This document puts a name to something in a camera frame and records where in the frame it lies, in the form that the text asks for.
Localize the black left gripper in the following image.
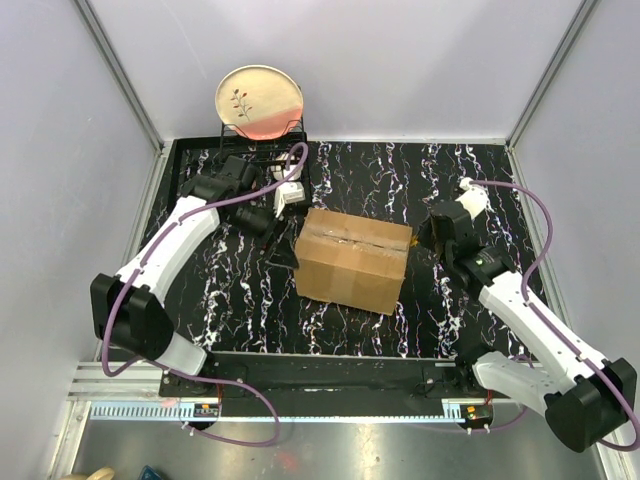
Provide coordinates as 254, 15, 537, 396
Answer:
226, 198, 301, 270

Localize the brown cardboard express box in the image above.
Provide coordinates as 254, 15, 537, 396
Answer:
294, 208, 413, 315

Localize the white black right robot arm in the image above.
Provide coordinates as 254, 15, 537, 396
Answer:
418, 200, 638, 452

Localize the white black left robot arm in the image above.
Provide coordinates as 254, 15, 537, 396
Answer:
90, 152, 306, 396

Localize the small white cup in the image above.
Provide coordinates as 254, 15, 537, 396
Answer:
269, 153, 296, 181

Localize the beige pink floral plate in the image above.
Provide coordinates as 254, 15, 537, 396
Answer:
215, 65, 304, 141

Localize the dark blue tray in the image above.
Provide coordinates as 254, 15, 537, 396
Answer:
138, 465, 163, 480

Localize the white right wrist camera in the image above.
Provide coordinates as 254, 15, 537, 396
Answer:
456, 177, 490, 220

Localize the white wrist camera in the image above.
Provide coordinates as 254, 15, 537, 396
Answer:
456, 177, 490, 220
274, 181, 305, 218

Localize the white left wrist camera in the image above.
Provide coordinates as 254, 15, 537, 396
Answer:
274, 181, 305, 218

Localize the black wire dish rack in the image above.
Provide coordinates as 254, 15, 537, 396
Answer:
167, 118, 307, 209

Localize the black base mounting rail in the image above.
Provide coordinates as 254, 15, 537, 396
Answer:
158, 349, 516, 406

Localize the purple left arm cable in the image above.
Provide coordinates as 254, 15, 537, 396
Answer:
100, 143, 309, 447

